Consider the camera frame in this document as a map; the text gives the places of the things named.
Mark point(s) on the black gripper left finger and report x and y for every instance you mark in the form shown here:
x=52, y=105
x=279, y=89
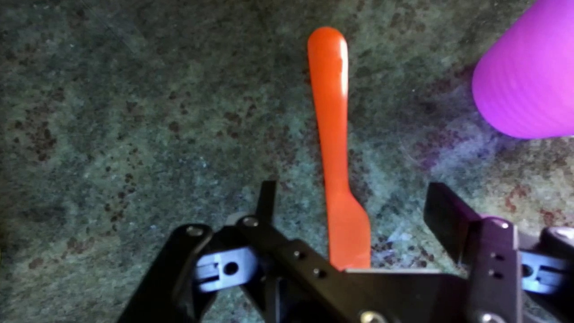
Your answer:
x=279, y=252

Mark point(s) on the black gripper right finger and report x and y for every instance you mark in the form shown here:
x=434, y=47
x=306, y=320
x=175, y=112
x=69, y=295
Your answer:
x=493, y=263

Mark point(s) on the orange spoon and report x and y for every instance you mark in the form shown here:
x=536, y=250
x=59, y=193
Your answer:
x=333, y=150

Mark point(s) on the purple cup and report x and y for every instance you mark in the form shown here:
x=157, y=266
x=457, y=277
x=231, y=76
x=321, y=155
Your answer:
x=525, y=78

